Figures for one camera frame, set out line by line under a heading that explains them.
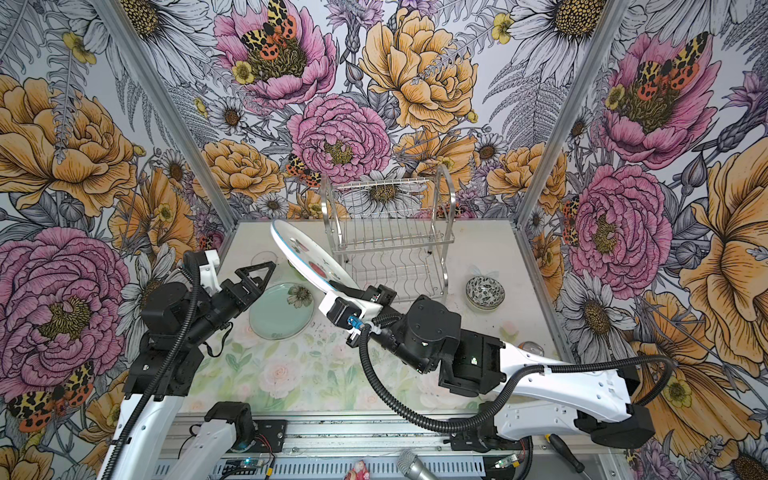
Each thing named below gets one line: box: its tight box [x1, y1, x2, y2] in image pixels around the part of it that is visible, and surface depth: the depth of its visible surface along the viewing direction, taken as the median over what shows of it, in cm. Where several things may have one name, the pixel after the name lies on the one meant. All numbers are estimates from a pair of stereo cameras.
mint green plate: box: [248, 282, 315, 340], surface depth 95 cm
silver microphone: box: [397, 450, 439, 480], surface depth 69 cm
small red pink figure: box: [344, 460, 371, 480], surface depth 69 cm
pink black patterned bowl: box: [466, 276, 506, 311], surface depth 99 cm
